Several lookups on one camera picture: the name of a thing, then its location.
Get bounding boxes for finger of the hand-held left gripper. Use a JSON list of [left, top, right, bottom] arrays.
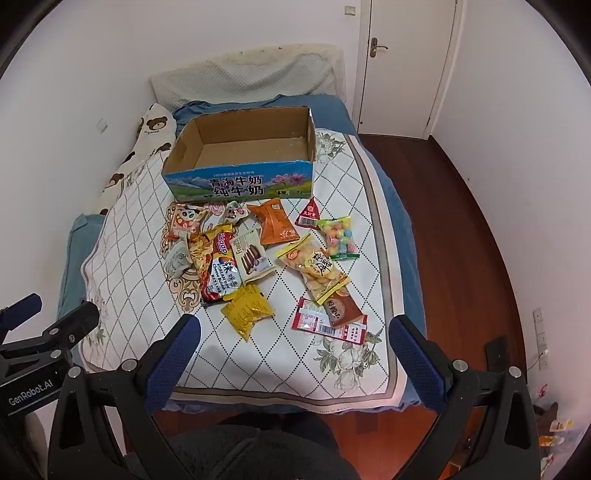
[[41, 301, 101, 349], [0, 293, 43, 330]]

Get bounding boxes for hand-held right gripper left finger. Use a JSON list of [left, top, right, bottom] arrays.
[[48, 314, 201, 480]]

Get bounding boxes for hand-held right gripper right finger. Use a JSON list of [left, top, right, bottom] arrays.
[[389, 315, 541, 480]]

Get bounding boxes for small yellow snack packet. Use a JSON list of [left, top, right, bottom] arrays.
[[221, 283, 274, 342]]

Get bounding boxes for brown snack packet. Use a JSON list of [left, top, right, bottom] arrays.
[[322, 295, 365, 329]]

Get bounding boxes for large yellow pizza print packet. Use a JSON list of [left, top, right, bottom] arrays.
[[188, 223, 244, 306]]

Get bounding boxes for white chocolate stick packet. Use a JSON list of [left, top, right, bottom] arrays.
[[229, 229, 273, 284]]

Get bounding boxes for orange panda print packet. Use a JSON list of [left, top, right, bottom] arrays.
[[167, 203, 208, 240]]

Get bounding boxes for clear yellow crisps packet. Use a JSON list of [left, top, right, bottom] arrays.
[[276, 233, 349, 305]]

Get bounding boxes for colourful candy ball bag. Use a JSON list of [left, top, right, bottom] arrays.
[[316, 216, 360, 260]]

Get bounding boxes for orange snack packet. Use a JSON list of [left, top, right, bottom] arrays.
[[248, 198, 301, 246]]

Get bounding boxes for printed cardboard box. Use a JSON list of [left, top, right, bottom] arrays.
[[161, 106, 317, 204]]

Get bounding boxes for black floor object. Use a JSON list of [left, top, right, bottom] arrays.
[[485, 338, 511, 365]]

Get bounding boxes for grey snack packet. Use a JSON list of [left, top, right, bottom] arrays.
[[163, 242, 192, 278]]

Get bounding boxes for white diamond pattern quilt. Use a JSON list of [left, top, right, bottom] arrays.
[[79, 131, 416, 411]]

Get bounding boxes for red and white flat packet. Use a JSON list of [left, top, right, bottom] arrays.
[[291, 298, 369, 345]]

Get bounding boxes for person's dark fleece clothing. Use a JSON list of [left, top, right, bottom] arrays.
[[124, 413, 361, 480]]

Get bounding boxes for blue bed sheet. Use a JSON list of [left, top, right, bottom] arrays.
[[58, 95, 428, 414]]

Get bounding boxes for pile of colourful clutter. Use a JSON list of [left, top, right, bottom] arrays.
[[531, 383, 578, 448]]

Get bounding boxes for small white snack packet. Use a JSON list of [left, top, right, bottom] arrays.
[[224, 202, 252, 224]]

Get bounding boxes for red triangular snack packet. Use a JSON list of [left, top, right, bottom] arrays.
[[294, 196, 322, 228]]

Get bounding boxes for bear print pillow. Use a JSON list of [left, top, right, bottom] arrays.
[[90, 102, 177, 217]]

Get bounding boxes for white quilted pillow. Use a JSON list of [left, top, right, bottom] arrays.
[[150, 44, 347, 112]]

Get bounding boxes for white door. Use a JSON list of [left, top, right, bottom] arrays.
[[358, 0, 462, 139]]

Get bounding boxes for white wall sockets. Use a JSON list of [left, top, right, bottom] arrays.
[[533, 308, 550, 370]]

